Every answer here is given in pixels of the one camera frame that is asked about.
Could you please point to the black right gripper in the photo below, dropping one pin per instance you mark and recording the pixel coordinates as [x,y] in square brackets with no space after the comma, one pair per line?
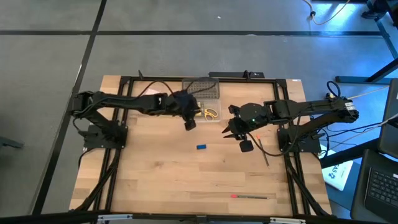
[248,116]

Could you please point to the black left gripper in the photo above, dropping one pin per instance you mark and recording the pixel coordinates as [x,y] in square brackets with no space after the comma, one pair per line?
[185,104]

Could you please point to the blue eraser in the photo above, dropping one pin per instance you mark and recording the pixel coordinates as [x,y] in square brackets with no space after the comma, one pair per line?
[201,147]

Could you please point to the pencil with orange eraser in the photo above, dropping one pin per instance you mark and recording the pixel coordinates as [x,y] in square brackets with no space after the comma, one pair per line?
[263,152]

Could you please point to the black pen with red cap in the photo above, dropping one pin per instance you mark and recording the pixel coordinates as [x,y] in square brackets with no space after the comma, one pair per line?
[248,197]

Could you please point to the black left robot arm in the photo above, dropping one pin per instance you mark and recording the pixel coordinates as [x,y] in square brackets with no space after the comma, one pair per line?
[124,101]

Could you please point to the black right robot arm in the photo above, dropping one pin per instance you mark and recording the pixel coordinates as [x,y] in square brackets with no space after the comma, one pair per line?
[311,105]

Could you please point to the white printed box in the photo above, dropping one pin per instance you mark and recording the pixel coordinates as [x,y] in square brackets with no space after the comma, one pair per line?
[337,177]

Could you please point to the blue metal table leg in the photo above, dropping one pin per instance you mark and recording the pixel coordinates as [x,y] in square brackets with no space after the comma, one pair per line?
[357,80]

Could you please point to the dark grey screen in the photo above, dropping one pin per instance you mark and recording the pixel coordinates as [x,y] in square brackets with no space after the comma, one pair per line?
[390,130]

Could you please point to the black laptop keyboard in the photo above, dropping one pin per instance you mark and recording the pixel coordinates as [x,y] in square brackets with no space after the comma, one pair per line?
[382,186]

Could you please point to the grey chair foot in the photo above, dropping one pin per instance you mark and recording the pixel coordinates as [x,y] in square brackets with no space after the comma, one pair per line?
[9,143]

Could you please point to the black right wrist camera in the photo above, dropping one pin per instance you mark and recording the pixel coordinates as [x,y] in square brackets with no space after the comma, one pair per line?
[246,146]

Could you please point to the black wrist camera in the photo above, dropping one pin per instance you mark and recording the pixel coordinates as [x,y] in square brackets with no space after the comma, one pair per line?
[190,125]
[246,146]

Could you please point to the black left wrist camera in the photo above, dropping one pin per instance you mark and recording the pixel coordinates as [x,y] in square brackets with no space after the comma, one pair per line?
[190,125]

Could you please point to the black mount bar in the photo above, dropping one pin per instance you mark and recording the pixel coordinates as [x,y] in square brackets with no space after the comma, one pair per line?
[230,74]

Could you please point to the black aluminium table frame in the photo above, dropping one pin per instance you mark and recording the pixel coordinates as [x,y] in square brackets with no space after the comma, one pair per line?
[248,80]

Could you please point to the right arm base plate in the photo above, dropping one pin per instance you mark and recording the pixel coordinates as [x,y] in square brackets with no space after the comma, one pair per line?
[311,146]

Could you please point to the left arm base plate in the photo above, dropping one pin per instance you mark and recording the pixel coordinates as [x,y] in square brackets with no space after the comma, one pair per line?
[93,141]

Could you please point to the silver bracket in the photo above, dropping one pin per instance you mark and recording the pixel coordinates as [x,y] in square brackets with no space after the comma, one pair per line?
[115,217]
[287,220]

